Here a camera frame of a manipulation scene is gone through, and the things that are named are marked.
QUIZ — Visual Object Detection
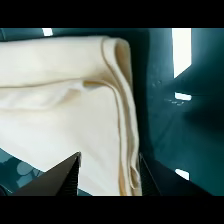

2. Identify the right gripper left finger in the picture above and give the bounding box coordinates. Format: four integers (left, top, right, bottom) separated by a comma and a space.
12, 151, 83, 197

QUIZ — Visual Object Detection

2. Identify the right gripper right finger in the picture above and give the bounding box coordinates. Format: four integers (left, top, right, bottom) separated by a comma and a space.
137, 152, 212, 197

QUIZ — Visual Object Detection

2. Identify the cream garment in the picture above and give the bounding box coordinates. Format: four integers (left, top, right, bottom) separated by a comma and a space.
0, 34, 143, 197

